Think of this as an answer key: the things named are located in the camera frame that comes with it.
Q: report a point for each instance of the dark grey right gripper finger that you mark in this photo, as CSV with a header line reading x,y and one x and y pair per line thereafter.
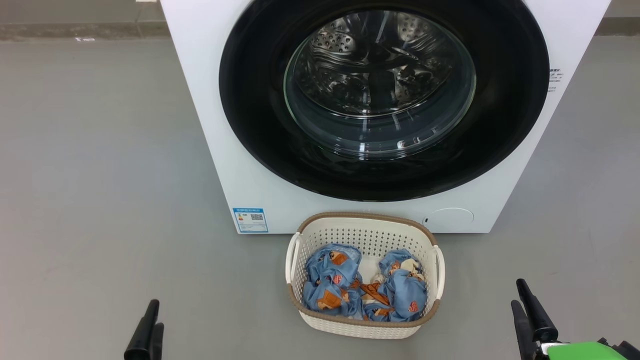
x,y
524,340
540,322

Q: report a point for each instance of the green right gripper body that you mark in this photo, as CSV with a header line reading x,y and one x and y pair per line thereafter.
x,y
580,352

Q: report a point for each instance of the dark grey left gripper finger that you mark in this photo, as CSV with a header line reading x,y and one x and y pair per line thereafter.
x,y
142,340
157,345

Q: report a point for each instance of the blue garment with dog print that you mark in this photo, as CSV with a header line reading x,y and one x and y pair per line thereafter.
x,y
405,295

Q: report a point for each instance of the blue garment with orange print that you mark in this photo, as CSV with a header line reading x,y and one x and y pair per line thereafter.
x,y
330,290

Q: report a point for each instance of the white front-load washing machine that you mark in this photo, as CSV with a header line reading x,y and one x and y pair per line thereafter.
x,y
210,125

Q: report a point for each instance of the dark washing machine drum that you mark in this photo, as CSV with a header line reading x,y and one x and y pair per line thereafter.
x,y
380,65

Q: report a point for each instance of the round white filter cover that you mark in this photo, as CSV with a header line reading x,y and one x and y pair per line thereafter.
x,y
450,219

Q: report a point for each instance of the blue energy label sticker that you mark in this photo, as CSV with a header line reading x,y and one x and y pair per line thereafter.
x,y
250,220

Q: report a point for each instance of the cream perforated laundry basket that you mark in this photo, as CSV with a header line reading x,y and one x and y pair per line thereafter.
x,y
367,235

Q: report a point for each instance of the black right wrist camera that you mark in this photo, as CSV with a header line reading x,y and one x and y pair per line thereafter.
x,y
631,351

